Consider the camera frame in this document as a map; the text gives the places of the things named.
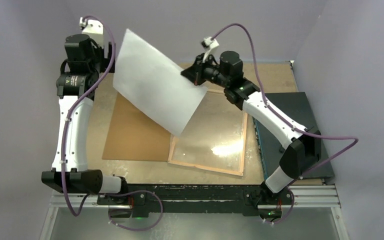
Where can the wooden picture frame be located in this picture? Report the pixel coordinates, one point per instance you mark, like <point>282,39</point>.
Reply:
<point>241,149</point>

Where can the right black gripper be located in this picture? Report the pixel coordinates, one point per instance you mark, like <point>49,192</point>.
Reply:
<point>196,73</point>

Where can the brown backing board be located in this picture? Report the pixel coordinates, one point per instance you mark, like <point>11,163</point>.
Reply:
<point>133,136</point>

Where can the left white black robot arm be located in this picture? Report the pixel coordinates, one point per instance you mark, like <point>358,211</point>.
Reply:
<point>75,89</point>

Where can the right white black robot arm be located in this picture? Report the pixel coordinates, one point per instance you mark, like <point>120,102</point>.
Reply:
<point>302,147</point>

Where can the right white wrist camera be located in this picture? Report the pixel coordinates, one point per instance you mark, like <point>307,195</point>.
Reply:
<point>209,45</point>

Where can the aluminium frame rails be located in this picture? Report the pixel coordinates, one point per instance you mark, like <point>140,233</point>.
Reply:
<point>220,145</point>

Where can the printed photo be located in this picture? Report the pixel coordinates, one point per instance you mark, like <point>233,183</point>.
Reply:
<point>153,83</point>

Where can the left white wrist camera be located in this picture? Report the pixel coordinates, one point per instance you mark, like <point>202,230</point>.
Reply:
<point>94,29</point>

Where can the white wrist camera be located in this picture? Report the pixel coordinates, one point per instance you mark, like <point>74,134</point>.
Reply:
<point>94,29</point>
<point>209,45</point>

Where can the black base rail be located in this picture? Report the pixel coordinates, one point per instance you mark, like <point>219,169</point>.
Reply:
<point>247,199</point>

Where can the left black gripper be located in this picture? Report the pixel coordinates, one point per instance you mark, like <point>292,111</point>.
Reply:
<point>106,62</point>

